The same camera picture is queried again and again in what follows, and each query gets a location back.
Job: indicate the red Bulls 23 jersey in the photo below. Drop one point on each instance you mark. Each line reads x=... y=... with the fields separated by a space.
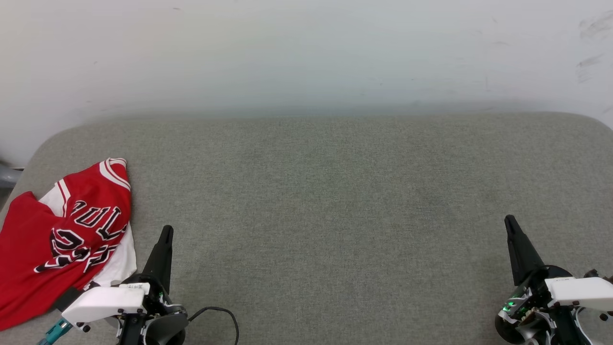
x=33 y=249

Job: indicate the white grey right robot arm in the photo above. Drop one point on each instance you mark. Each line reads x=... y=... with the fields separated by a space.
x=536 y=331

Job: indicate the grey metal frame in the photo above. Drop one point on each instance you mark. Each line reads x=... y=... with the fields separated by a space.
x=7 y=175

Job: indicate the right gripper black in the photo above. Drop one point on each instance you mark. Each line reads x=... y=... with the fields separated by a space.
x=529 y=299

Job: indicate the grey fabric sofa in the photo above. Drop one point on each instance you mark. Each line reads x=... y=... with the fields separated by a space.
x=335 y=215

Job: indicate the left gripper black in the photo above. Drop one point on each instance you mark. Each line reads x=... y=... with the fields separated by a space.
x=155 y=299

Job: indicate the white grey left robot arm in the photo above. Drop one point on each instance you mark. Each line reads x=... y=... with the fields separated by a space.
x=167 y=330

